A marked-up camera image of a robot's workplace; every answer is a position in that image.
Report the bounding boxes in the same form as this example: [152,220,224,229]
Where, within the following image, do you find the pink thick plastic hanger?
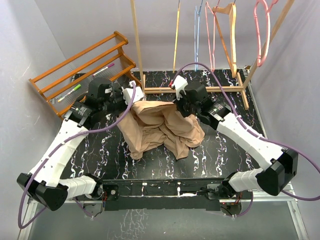
[253,0,278,67]

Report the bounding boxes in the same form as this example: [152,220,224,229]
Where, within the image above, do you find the orange wooden shelf rack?
[29,31,142,119]

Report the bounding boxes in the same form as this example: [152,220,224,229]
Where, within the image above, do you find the green marker pen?
[65,84,81,97]

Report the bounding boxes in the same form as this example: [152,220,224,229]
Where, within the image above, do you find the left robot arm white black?
[17,77,137,211]

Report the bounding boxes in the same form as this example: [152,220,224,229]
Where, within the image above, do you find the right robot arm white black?
[171,78,298,199]

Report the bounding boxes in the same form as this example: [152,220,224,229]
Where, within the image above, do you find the pink marker pen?
[92,63,115,77]

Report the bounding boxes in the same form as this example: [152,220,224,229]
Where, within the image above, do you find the wooden hanger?
[212,2,237,78]

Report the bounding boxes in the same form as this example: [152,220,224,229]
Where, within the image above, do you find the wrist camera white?
[122,81,145,105]
[169,75,188,101]

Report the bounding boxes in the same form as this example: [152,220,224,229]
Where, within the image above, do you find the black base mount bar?
[74,177,253,212]

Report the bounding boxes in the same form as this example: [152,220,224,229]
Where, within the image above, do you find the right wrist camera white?
[169,75,188,101]

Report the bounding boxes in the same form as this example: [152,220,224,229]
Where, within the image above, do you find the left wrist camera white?
[122,81,145,105]

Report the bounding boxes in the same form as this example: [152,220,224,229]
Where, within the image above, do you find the gold yellow hanger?
[172,0,181,72]

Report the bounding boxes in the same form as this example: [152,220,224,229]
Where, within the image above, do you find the wooden clothes rack frame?
[130,0,295,110]

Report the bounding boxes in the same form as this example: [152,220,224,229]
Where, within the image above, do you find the beige t shirt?
[117,100,205,160]

